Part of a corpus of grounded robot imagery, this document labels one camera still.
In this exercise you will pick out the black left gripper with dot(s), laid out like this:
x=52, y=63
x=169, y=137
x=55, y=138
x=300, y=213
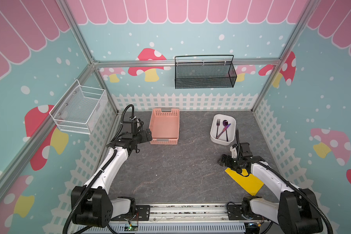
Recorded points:
x=144, y=138

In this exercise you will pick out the yellow paper napkin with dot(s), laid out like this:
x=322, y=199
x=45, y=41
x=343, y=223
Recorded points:
x=250, y=183

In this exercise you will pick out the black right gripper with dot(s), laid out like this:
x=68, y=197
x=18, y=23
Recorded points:
x=224, y=160

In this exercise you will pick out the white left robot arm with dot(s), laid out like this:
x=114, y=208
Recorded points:
x=91, y=206

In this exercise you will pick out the purple metal fork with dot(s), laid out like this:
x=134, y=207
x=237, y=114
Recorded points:
x=217, y=127

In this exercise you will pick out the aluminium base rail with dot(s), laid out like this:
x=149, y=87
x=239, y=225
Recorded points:
x=182, y=218

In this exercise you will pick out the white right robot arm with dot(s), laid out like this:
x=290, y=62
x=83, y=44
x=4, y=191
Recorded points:
x=296, y=211

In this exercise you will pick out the purple metal spoon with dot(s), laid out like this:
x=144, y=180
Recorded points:
x=226, y=124

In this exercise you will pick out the black mesh wall basket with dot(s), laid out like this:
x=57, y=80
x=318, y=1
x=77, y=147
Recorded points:
x=204, y=71

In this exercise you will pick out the pink perforated plastic basket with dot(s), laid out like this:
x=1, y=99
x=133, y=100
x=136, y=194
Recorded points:
x=164, y=126

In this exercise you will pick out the white plastic tub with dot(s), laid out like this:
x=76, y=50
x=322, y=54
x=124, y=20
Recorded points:
x=231, y=130

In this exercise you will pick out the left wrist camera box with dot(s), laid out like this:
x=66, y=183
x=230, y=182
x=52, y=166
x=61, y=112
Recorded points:
x=134, y=126

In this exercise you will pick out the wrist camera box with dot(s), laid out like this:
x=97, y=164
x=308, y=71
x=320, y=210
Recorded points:
x=241, y=150
x=134, y=126

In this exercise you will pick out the white wire wall basket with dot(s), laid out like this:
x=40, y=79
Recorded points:
x=79, y=109

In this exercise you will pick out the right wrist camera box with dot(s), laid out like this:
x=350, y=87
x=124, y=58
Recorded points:
x=241, y=150

